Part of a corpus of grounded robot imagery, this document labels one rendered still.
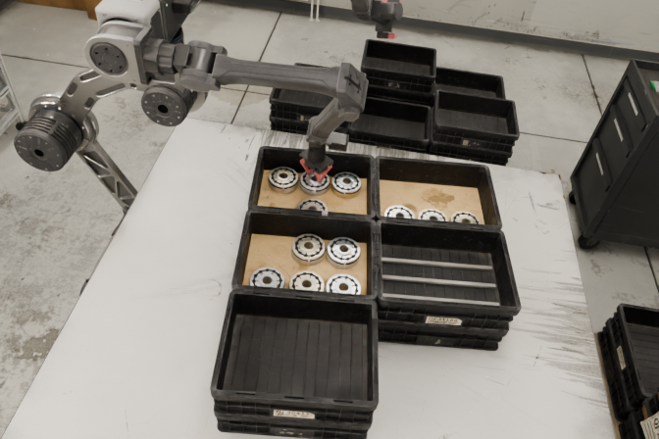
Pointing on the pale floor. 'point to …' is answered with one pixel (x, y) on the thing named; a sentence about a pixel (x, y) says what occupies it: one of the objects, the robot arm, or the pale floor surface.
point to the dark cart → (622, 166)
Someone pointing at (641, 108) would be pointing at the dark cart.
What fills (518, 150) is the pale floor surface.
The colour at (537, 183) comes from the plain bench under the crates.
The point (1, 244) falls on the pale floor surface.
